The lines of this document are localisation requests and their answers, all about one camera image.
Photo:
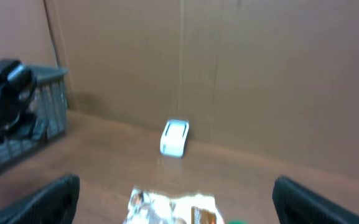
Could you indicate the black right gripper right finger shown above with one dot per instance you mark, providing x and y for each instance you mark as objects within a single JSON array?
[{"x": 296, "y": 204}]

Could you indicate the beige red snack bag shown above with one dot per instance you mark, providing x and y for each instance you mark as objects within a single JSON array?
[{"x": 153, "y": 207}]

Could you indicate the green lid jar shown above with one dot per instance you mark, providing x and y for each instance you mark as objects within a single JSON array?
[{"x": 237, "y": 222}]

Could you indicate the grey plastic mesh basket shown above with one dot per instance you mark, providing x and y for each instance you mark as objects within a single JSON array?
[{"x": 33, "y": 106}]

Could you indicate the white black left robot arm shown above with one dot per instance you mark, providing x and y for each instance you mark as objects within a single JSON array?
[{"x": 17, "y": 90}]

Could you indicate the white barcode scanner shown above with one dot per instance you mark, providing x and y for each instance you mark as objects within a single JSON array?
[{"x": 174, "y": 138}]

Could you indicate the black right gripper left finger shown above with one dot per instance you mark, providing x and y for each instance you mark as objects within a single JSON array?
[{"x": 55, "y": 203}]

